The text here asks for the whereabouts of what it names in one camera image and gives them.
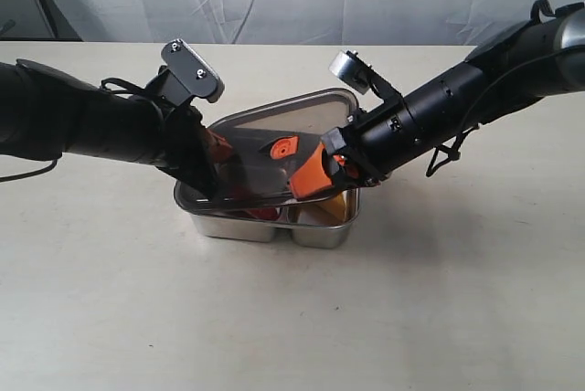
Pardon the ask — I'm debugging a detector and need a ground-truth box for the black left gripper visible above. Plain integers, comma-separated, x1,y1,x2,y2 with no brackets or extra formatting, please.
113,93,233,196

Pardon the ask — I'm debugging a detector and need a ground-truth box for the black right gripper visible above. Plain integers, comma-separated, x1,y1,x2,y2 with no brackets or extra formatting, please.
288,98,420,200

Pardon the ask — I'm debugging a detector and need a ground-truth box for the yellow toy cheese wedge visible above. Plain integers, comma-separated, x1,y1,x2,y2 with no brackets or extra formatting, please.
316,193,346,222

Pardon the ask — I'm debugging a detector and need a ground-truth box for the dark transparent lid orange seal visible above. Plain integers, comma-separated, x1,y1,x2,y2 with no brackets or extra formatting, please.
175,87,360,215

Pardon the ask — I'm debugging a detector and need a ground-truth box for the red toy sausage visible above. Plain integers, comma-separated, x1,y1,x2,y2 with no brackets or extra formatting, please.
244,207,281,222

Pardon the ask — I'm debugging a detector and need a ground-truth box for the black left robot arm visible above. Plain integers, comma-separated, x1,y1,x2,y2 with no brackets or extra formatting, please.
1,59,219,198

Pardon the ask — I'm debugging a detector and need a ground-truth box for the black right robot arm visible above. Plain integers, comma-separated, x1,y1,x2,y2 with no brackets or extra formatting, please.
289,0,584,200

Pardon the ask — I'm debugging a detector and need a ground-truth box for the steel two-compartment lunch box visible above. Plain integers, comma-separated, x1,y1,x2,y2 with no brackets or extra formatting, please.
174,183,360,249

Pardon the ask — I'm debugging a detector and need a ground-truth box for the dark cabinet at left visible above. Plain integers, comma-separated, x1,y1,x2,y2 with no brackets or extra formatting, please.
1,0,80,42

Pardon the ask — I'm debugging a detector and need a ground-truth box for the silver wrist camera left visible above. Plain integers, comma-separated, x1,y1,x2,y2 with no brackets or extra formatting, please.
145,38,225,107

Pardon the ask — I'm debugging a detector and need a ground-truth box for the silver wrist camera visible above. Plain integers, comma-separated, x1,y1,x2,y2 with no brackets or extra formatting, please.
329,50,403,106
145,38,225,107

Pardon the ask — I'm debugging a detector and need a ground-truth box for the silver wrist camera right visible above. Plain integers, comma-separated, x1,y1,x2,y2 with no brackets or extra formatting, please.
329,50,403,106

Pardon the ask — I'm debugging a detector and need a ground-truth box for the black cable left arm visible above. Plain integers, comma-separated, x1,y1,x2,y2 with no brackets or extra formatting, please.
0,158,60,183

